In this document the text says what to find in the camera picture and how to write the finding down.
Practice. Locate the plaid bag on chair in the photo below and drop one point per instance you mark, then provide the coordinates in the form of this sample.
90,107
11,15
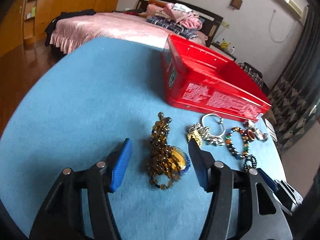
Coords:
253,73

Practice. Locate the white air conditioner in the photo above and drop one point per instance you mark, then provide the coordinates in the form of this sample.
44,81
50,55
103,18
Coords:
294,9

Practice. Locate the silver wristwatch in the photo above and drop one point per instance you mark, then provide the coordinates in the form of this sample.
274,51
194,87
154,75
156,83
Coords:
254,133

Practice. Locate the pile of folded clothes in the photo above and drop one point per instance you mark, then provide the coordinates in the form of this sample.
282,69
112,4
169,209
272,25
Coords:
175,17

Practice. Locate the black nightstand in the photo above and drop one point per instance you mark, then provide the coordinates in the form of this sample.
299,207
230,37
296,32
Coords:
226,53

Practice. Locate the patterned dark curtain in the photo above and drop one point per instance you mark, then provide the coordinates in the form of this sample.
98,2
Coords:
295,95

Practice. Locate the yellow pikachu toy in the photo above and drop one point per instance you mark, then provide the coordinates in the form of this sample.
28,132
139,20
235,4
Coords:
224,44

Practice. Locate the brown beaded necklace amber pendant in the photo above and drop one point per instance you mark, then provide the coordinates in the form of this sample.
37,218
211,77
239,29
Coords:
167,164

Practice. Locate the red metal tin box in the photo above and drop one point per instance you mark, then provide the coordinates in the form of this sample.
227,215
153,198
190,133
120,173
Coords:
199,79

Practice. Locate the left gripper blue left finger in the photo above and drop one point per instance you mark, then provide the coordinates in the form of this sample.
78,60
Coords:
118,162

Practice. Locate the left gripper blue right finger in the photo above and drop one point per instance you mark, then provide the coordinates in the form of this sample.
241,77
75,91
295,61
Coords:
201,163

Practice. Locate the blue table cloth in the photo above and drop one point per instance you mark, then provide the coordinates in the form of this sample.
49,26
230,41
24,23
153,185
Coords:
90,101

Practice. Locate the bed with pink cover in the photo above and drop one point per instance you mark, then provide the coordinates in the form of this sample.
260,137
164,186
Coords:
70,30

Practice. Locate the white box on stool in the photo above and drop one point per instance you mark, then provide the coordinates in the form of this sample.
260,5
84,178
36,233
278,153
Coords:
271,131

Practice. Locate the white bottle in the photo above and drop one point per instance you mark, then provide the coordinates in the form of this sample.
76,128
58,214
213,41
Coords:
231,51

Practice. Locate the wooden wardrobe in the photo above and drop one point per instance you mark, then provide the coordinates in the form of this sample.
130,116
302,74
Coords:
26,20

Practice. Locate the wall lamp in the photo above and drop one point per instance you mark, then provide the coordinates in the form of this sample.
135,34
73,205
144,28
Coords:
235,4

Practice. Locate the gold ornate pendant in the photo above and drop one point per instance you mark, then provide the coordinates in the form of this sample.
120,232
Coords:
194,134

